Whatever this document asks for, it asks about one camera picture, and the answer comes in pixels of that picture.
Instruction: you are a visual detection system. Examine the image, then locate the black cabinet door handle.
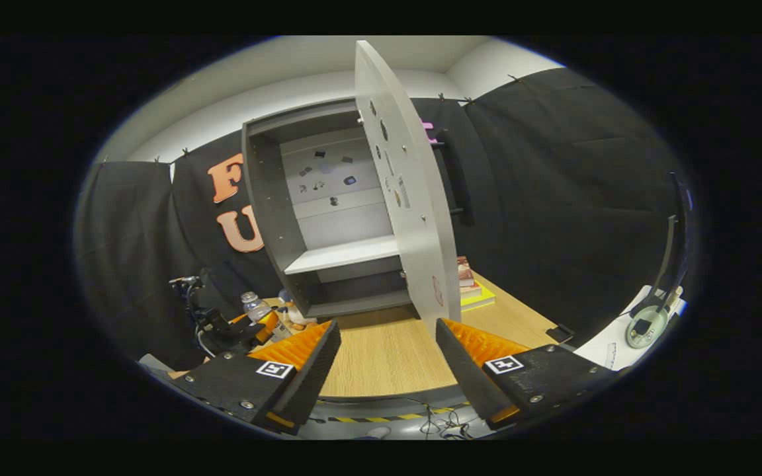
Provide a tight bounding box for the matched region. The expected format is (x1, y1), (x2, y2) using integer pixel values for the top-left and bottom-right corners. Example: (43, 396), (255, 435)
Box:
(429, 126), (469, 218)

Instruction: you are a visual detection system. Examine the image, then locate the clear plastic bottle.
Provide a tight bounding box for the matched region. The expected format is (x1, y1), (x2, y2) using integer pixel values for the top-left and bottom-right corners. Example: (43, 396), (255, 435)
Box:
(241, 292), (275, 325)

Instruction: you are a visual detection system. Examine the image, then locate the dark grey cabinet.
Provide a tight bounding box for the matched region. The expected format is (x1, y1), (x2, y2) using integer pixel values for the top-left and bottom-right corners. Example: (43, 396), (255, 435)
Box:
(242, 98), (461, 319)

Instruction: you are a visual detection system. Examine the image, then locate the yellow black hazard tape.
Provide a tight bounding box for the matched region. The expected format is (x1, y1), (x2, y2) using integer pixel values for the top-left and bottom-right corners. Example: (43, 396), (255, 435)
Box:
(315, 405), (471, 425)

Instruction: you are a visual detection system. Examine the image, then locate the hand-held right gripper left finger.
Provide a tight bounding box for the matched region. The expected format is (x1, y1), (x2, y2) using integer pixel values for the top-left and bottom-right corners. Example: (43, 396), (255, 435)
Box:
(169, 320), (342, 436)

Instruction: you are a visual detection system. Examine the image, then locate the row of backdrop clips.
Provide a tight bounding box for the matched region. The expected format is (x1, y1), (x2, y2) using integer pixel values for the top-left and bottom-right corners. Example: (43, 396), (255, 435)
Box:
(100, 74), (521, 164)

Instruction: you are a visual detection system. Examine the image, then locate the black stand with round base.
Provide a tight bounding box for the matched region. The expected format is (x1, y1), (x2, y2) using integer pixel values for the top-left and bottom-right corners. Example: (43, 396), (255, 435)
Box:
(624, 171), (695, 350)

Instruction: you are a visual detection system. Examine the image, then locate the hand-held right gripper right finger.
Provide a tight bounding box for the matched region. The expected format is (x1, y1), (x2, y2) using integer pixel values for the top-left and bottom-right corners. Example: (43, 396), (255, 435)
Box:
(435, 318), (620, 430)

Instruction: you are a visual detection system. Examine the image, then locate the penguin plush toy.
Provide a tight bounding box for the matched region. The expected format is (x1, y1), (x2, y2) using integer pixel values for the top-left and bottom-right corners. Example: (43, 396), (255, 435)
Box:
(278, 289), (319, 331)

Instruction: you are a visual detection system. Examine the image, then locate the yellow book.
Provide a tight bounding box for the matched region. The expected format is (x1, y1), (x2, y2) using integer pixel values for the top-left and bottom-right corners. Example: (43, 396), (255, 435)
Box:
(460, 281), (496, 311)

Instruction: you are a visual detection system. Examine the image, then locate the black backdrop cloth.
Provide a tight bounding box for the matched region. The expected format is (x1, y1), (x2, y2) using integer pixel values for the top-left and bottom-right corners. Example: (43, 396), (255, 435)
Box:
(73, 66), (693, 371)

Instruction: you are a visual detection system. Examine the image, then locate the black cable bundle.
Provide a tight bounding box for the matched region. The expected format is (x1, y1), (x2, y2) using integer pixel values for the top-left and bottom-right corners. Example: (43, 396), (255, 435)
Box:
(417, 400), (481, 440)

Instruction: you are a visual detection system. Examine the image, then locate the white cabinet shelf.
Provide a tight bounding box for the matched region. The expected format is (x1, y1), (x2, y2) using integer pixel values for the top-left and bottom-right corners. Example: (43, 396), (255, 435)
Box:
(284, 235), (402, 276)

